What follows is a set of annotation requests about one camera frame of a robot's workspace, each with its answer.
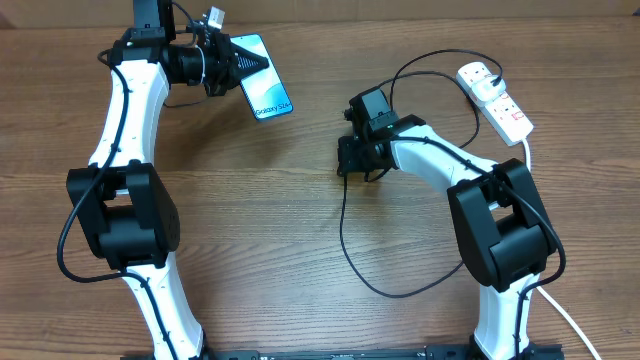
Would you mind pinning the white power extension strip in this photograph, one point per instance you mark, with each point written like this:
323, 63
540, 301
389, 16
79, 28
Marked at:
503, 113

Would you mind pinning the white charger plug adapter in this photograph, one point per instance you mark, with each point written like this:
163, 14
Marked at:
488, 89

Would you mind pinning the Samsung Galaxy smartphone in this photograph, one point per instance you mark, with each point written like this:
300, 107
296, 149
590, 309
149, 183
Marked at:
264, 90

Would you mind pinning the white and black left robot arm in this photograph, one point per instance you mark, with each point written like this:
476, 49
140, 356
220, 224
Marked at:
126, 213

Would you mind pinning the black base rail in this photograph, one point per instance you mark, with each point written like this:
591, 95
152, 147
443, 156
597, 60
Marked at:
432, 352

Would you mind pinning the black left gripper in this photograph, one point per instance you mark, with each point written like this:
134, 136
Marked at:
228, 73

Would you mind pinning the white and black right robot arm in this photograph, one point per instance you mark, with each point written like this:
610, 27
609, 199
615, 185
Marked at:
503, 232

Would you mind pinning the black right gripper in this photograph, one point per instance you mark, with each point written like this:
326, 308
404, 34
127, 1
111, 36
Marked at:
351, 166

